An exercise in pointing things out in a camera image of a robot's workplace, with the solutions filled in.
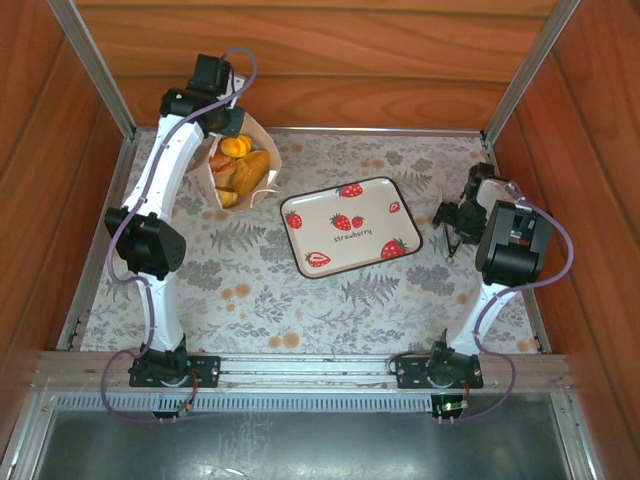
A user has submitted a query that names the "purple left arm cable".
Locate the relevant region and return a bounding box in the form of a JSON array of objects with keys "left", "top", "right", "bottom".
[{"left": 99, "top": 47, "right": 259, "bottom": 426}]

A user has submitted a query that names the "white paper bag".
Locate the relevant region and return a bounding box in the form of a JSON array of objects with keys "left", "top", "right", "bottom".
[{"left": 187, "top": 110, "right": 284, "bottom": 214}]

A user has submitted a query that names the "flaky fake pastry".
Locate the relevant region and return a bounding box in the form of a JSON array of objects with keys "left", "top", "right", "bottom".
[{"left": 208, "top": 152, "right": 237, "bottom": 176}]

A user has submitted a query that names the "wide aluminium base rail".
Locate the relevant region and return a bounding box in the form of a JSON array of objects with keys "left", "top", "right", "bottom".
[{"left": 32, "top": 351, "right": 574, "bottom": 394}]

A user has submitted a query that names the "grey slotted cable duct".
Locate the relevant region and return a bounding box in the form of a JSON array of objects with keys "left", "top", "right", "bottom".
[{"left": 49, "top": 392, "right": 556, "bottom": 414}]

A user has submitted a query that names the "long golden fake bread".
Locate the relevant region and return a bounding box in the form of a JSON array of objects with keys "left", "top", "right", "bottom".
[{"left": 230, "top": 149, "right": 272, "bottom": 198}]

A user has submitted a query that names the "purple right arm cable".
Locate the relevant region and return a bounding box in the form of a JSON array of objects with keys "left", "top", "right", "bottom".
[{"left": 437, "top": 187, "right": 576, "bottom": 426}]

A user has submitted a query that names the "orange pumpkin shaped fake bun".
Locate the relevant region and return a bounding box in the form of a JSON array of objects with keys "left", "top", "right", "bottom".
[{"left": 219, "top": 134, "right": 254, "bottom": 159}]

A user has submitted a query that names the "floral print tablecloth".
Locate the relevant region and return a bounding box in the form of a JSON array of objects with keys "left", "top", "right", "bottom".
[{"left": 79, "top": 127, "right": 544, "bottom": 354}]

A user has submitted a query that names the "aluminium frame post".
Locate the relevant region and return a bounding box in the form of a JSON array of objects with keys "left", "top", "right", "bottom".
[
  {"left": 47, "top": 0, "right": 137, "bottom": 141},
  {"left": 482, "top": 0, "right": 581, "bottom": 144}
]

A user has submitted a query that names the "small circuit board green light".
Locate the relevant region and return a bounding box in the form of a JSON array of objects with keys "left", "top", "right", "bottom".
[{"left": 434, "top": 394, "right": 471, "bottom": 419}]

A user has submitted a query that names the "grey metal sheet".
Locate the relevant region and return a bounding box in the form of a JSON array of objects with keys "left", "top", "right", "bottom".
[{"left": 34, "top": 409, "right": 574, "bottom": 480}]

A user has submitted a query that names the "strawberry print tray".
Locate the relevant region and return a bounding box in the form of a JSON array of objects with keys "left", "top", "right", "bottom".
[{"left": 279, "top": 176, "right": 424, "bottom": 280}]

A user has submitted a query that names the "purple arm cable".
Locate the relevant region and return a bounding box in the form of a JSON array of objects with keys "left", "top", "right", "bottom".
[
  {"left": 437, "top": 187, "right": 576, "bottom": 426},
  {"left": 99, "top": 47, "right": 259, "bottom": 426}
]

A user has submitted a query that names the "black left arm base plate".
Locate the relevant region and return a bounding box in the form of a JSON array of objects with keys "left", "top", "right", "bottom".
[{"left": 128, "top": 352, "right": 221, "bottom": 389}]

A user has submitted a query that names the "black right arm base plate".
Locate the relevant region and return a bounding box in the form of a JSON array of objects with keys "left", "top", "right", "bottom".
[{"left": 394, "top": 352, "right": 485, "bottom": 390}]

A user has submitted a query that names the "small orange fake bread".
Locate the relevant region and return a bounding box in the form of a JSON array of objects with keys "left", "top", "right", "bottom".
[{"left": 214, "top": 185, "right": 240, "bottom": 209}]

